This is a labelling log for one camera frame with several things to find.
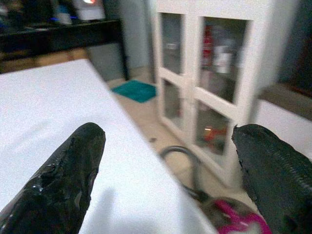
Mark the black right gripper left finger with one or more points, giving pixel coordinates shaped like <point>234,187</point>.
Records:
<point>65,180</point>

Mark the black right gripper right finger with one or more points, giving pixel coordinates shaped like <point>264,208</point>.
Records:
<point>273,170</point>

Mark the white table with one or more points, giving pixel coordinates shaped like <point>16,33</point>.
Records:
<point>80,136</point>

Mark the white low bench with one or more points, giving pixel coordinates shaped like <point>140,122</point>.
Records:
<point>284,114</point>

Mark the pink and grey object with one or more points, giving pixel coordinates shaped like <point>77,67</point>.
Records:
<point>234,214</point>

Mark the orange object in cabinet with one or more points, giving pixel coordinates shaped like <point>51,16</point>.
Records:
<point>214,135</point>

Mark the teal floor mat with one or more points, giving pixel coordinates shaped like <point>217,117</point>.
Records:
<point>134,90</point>

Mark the white glass-door cabinet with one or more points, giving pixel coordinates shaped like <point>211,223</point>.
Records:
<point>192,85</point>

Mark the white container in cabinet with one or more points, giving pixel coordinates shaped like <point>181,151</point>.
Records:
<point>224,59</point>

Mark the red bottle in cabinet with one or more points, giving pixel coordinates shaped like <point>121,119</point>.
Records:
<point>208,46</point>

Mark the black shelf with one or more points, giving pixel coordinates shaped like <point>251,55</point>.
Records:
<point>58,36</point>

